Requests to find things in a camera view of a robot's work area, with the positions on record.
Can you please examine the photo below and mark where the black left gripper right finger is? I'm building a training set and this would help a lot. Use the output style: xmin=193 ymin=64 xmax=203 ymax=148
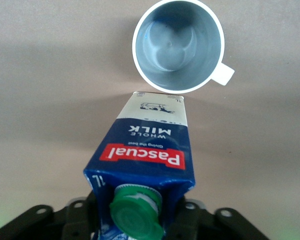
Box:
xmin=168 ymin=196 xmax=270 ymax=240

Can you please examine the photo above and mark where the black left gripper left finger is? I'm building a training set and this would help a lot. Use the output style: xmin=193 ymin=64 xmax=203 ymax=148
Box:
xmin=0 ymin=191 xmax=101 ymax=240

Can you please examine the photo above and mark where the blue white milk carton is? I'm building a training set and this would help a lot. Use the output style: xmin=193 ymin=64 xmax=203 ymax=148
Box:
xmin=82 ymin=91 xmax=197 ymax=240

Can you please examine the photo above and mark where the grey cup with handle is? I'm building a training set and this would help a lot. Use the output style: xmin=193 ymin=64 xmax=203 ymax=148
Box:
xmin=131 ymin=0 xmax=236 ymax=95

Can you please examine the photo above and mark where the brown table cloth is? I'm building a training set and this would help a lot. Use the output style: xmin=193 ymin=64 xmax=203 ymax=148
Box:
xmin=0 ymin=0 xmax=300 ymax=240

